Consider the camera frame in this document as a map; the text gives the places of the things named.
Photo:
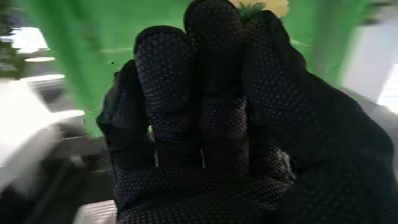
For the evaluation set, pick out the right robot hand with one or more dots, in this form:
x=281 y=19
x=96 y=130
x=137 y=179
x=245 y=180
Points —
x=236 y=140

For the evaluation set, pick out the yellow flower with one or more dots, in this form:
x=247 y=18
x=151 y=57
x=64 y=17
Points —
x=275 y=5

